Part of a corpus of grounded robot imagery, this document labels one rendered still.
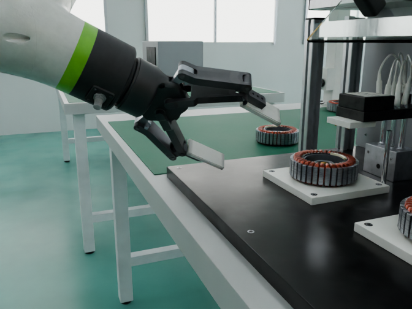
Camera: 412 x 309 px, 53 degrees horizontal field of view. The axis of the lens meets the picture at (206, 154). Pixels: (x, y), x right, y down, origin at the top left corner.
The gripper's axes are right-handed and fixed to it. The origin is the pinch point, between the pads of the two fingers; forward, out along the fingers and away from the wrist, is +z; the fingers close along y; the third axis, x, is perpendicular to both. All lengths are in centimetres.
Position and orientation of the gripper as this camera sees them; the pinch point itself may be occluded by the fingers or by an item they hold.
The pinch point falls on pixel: (243, 138)
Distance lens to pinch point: 64.7
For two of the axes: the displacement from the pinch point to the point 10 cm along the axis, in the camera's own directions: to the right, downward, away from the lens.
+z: 8.2, 3.6, 4.3
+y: 5.6, -4.8, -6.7
